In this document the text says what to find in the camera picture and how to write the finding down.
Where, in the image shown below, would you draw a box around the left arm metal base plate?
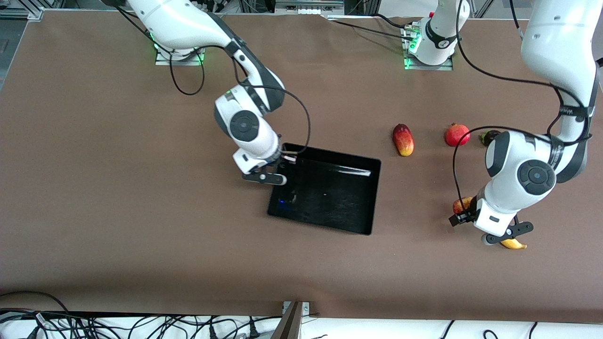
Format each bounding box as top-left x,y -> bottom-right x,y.
403,26 -> 454,71

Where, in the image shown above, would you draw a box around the black cable on table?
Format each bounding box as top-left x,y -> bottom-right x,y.
325,13 -> 417,42

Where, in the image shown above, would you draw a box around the silver power strip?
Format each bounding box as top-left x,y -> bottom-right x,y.
276,0 -> 344,17

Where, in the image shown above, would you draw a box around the silver post bracket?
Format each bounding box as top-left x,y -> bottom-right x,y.
282,301 -> 310,317

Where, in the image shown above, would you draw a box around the tangled black cables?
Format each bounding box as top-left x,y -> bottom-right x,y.
0,308 -> 283,339

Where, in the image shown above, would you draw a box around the red yellow mango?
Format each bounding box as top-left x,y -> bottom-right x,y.
392,123 -> 415,157

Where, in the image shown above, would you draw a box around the black looped cable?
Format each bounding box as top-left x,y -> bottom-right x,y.
0,291 -> 71,314

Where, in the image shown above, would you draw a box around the aluminium frame profile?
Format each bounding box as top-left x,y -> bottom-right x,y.
0,6 -> 46,22

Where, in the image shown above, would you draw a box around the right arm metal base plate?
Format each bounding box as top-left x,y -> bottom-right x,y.
155,33 -> 205,66

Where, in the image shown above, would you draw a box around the red apple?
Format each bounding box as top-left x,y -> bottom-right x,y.
453,196 -> 474,216

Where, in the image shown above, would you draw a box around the grey aluminium camera post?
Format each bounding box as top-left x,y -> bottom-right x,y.
271,301 -> 303,339

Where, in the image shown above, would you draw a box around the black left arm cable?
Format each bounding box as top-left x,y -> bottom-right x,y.
452,0 -> 595,217

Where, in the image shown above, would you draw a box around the black plastic box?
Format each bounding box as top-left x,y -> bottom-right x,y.
267,143 -> 382,236

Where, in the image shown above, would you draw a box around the red pomegranate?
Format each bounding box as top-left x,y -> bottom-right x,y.
445,123 -> 471,147

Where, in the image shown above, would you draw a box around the brown table cover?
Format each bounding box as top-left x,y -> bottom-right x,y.
0,9 -> 603,323

